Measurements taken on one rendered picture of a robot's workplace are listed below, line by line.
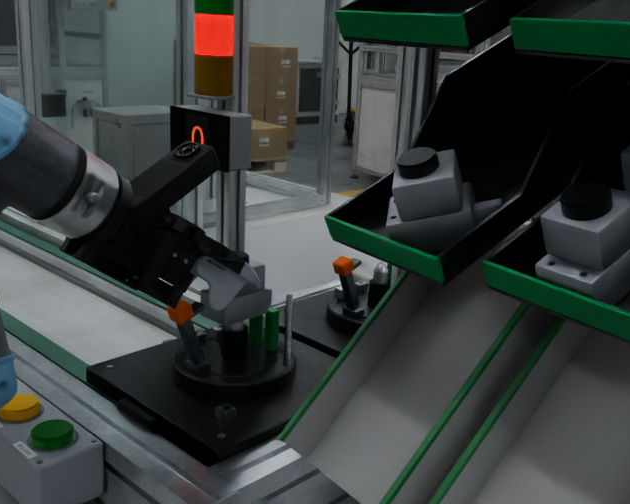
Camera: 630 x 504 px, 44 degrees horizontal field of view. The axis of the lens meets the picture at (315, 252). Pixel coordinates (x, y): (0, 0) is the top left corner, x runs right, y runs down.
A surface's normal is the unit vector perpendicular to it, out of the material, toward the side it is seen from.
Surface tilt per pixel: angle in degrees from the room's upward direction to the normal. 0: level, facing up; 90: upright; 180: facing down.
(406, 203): 108
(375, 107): 90
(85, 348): 0
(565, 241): 115
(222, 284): 85
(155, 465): 0
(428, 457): 90
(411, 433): 45
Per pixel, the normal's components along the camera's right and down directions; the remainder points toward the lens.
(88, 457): 0.72, 0.24
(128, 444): 0.04, -0.95
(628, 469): -0.54, -0.58
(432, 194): -0.15, 0.56
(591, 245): -0.76, 0.52
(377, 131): -0.79, 0.14
